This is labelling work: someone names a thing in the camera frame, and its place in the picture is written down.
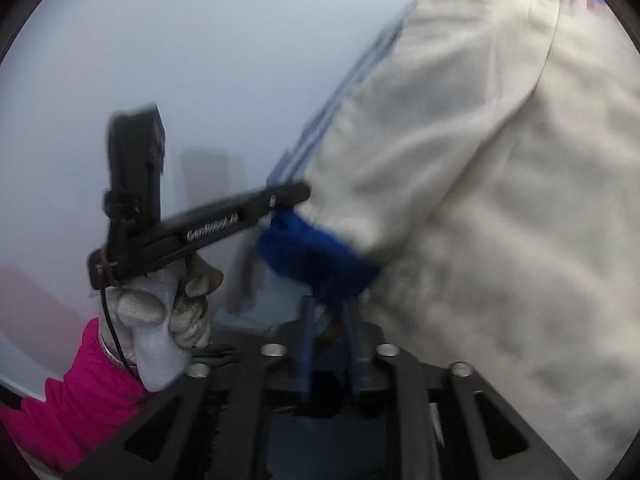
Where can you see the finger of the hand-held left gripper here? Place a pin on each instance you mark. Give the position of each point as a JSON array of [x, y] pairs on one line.
[[280, 200]]

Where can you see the blue white striped bed sheet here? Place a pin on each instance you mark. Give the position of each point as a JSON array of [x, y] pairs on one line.
[[350, 85]]

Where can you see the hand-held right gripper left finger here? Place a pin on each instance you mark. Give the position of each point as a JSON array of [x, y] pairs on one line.
[[308, 345]]

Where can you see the person's left hand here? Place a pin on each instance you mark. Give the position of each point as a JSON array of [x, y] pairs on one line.
[[150, 320]]

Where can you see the beige jacket with blue trim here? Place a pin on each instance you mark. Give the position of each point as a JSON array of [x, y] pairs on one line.
[[475, 210]]

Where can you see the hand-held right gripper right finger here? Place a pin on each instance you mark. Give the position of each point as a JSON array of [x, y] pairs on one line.
[[353, 347]]

